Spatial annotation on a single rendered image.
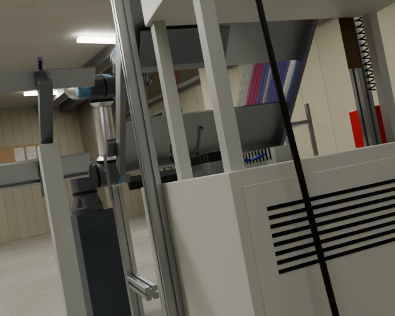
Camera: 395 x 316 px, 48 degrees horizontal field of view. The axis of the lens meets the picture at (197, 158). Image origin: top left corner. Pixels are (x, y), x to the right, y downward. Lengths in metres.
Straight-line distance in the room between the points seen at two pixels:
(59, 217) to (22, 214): 9.10
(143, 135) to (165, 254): 0.31
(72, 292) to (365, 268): 0.95
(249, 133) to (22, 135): 9.22
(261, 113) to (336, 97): 4.31
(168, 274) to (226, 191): 0.43
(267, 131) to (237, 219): 1.12
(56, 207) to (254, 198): 0.86
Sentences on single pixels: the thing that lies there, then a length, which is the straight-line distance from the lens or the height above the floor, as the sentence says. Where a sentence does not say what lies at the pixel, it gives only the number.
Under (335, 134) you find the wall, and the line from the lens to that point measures 6.12.
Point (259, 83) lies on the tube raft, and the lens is 1.73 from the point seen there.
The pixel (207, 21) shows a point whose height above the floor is 0.89.
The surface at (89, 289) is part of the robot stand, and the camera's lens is 2.14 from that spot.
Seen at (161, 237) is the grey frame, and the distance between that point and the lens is 1.16.
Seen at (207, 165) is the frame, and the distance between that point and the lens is 1.25.
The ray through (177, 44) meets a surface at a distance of 1.45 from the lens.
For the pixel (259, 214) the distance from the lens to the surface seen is 0.80.
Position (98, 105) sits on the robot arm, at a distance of 2.18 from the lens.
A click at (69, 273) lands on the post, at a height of 0.39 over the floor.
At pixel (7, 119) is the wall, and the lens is 10.81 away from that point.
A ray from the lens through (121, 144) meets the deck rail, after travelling 1.58.
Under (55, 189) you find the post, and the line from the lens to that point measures 1.52.
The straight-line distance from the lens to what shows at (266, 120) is 1.84.
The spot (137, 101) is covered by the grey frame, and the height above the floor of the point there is 0.84.
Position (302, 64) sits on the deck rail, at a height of 0.96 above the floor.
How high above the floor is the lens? 0.62
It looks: 2 degrees up
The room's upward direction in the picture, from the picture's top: 10 degrees counter-clockwise
